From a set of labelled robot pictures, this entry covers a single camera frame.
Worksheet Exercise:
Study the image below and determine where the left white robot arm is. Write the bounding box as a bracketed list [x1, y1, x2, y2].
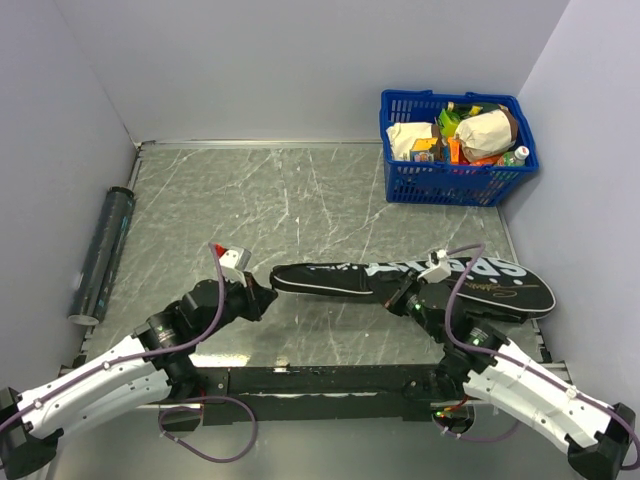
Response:
[1, 275, 277, 479]

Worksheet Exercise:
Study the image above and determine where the orange snack box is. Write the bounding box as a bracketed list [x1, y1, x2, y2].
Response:
[447, 137, 501, 167]

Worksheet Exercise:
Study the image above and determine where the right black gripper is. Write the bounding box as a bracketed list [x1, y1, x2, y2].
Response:
[369, 267, 446, 343]

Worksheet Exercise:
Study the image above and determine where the black shuttlecock tube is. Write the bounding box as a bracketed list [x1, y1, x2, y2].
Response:
[68, 186, 136, 326]

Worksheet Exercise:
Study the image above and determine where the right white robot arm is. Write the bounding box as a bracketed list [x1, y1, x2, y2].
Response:
[381, 276, 638, 479]

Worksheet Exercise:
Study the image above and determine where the green plastic bottle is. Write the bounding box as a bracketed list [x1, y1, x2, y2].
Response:
[497, 146, 530, 167]

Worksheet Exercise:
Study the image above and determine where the purple cable under rail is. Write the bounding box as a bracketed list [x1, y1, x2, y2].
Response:
[157, 394, 259, 463]

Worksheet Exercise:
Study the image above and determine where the dark green bottle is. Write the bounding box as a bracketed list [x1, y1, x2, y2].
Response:
[445, 102, 508, 119]

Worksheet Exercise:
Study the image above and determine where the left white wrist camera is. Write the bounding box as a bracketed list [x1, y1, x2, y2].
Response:
[209, 243, 251, 285]

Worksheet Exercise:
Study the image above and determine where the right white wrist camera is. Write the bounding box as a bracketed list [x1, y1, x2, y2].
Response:
[418, 249, 465, 284]

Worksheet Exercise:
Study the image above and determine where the green snack box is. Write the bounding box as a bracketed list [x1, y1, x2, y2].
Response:
[437, 109, 461, 137]

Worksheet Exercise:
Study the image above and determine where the black racket bag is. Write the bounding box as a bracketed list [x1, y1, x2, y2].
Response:
[270, 257, 556, 323]

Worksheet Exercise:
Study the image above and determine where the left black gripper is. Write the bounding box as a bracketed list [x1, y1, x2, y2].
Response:
[195, 268, 277, 341]

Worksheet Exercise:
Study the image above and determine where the yellow blue snack box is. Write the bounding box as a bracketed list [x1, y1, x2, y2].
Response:
[409, 137, 442, 163]

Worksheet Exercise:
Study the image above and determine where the blue plastic basket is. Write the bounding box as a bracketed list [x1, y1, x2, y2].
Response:
[379, 89, 539, 207]

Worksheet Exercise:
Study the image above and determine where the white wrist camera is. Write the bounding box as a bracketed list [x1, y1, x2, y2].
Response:
[418, 249, 465, 284]
[209, 243, 251, 285]

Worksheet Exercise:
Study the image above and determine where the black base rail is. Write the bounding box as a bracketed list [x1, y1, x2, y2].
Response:
[191, 364, 464, 422]

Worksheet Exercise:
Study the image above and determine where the beige paper bag roll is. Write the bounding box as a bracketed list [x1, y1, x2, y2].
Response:
[454, 110, 519, 162]

